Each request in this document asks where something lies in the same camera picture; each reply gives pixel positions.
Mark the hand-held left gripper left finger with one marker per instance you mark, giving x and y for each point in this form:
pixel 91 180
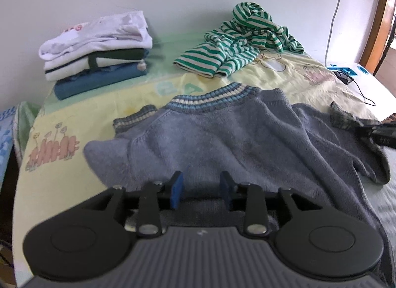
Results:
pixel 176 189

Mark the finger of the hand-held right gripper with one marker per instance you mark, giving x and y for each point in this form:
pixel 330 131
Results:
pixel 383 134

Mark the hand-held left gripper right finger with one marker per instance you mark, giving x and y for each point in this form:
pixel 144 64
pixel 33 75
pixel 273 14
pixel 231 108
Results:
pixel 225 192

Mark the grey knit sweater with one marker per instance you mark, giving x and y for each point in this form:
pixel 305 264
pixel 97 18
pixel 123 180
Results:
pixel 232 133

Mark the white side table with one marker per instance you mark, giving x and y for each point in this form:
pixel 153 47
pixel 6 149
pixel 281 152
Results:
pixel 371 86

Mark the blue round lid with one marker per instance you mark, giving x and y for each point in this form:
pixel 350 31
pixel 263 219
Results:
pixel 362 70

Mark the black pole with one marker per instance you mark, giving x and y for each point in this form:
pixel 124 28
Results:
pixel 389 40

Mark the yellow printed bed sheet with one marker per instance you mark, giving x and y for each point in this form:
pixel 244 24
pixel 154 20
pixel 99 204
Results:
pixel 55 182

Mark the blue folded garment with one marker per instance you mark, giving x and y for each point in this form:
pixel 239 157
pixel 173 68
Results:
pixel 92 82

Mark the green white striped shirt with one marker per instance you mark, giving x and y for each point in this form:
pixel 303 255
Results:
pixel 244 40

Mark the white folded shirt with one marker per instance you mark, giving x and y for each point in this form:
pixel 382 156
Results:
pixel 102 32

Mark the blue patterned cloth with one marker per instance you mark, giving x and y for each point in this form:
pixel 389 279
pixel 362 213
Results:
pixel 6 133

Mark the wooden door frame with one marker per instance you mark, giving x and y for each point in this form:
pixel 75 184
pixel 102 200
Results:
pixel 378 28

